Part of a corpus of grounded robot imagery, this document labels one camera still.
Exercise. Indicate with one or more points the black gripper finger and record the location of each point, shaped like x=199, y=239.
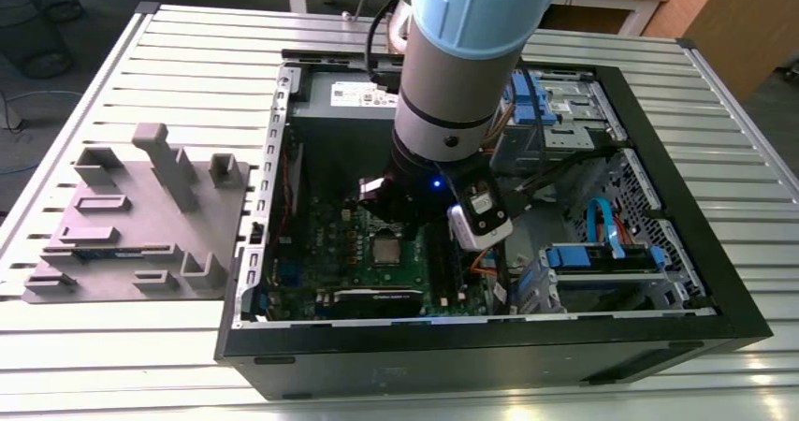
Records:
x=373, y=195

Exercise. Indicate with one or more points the silver CPU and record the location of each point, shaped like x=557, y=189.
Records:
x=387, y=251

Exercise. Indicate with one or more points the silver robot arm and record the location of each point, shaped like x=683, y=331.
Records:
x=449, y=89

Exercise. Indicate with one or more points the CPU socket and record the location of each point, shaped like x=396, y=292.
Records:
x=387, y=267

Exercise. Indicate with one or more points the green motherboard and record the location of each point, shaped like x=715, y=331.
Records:
x=331, y=252

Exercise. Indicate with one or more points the black RAM slot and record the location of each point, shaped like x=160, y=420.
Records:
x=436, y=271

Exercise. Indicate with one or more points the black RAM stick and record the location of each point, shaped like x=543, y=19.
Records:
x=455, y=271

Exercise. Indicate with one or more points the grey power supply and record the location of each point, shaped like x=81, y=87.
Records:
x=356, y=96

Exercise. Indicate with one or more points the black graphics card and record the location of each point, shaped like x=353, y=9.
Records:
x=375, y=301

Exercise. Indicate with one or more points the blue drive carrier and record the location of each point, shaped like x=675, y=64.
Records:
x=548, y=114

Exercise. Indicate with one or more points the metal drive cage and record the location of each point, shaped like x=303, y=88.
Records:
x=573, y=140

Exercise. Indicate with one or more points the blue disk carrier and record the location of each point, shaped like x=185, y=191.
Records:
x=571, y=258

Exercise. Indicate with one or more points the black PC case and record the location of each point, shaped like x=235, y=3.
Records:
x=436, y=360

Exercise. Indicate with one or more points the grey plastic parts rack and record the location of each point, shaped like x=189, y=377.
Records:
x=156, y=238

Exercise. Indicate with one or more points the metal disk bay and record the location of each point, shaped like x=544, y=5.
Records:
x=624, y=277

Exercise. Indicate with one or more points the RAM stick with blue label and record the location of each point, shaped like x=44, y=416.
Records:
x=109, y=254

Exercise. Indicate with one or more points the black mesh bin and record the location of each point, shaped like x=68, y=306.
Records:
x=37, y=42

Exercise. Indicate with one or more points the brown wooden cabinet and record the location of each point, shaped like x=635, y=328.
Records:
x=748, y=28

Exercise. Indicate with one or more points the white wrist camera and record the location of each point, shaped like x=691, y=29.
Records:
x=483, y=210

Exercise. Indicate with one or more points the pale blue plastic bracket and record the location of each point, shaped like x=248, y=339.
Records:
x=524, y=290

